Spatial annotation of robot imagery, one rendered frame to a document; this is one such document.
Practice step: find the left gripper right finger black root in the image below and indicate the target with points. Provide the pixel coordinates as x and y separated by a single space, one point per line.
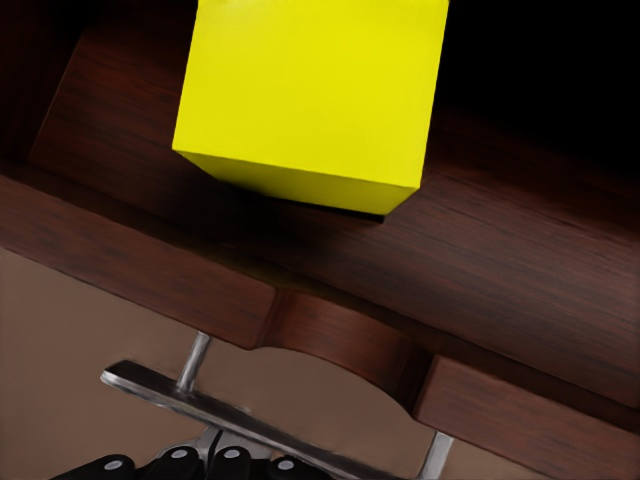
240 462

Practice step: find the left gripper left finger black root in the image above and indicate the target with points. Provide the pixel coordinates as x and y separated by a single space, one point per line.
170 462

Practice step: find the dark brown wooden drawer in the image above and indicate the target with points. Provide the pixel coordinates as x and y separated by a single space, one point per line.
500 260

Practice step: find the yellow box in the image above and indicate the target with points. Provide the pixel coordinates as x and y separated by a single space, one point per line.
310 100

